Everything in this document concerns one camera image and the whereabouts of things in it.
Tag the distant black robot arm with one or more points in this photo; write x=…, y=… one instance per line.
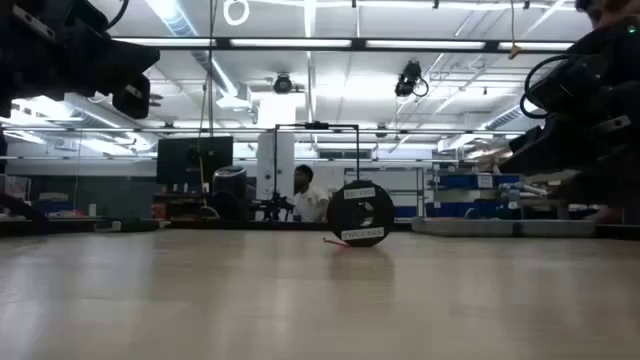
x=272, y=205

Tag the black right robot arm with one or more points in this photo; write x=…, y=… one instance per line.
x=620, y=75

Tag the blue storage bin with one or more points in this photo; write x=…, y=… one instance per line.
x=470, y=181
x=490, y=207

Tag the yellow hanging hook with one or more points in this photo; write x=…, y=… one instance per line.
x=515, y=50

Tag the black monitor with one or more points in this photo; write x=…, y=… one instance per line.
x=192, y=160

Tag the black ceiling light bar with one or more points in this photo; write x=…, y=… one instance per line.
x=492, y=46

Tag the grey tool kit case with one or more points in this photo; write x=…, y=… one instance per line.
x=465, y=227

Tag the person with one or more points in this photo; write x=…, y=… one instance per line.
x=612, y=12
x=311, y=202

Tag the black ceiling camera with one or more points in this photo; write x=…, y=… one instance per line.
x=282, y=84
x=407, y=77

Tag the thin black station frame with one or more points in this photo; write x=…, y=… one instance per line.
x=316, y=125

